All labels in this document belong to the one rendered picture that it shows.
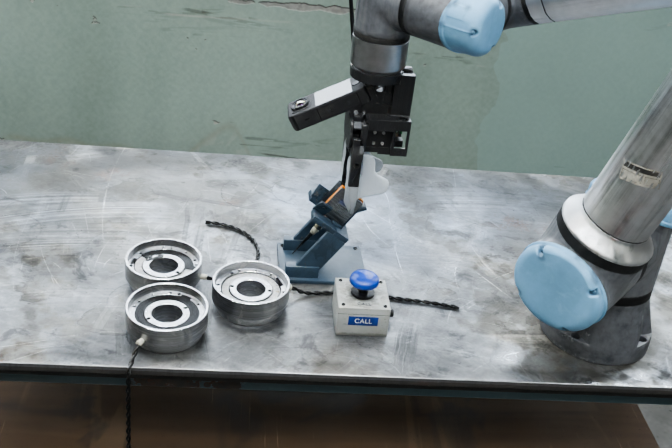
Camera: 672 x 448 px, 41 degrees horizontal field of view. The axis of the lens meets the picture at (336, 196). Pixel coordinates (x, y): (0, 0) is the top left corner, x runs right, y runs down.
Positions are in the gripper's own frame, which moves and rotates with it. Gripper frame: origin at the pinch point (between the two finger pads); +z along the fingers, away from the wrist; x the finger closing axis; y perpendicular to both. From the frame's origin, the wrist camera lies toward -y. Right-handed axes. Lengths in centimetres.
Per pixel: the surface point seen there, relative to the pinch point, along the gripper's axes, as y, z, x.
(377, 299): 3.8, 7.4, -14.6
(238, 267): -14.8, 8.7, -6.3
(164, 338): -23.7, 8.9, -22.3
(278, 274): -9.2, 8.6, -7.8
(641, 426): 53, 37, -6
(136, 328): -27.3, 8.5, -21.0
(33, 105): -76, 56, 151
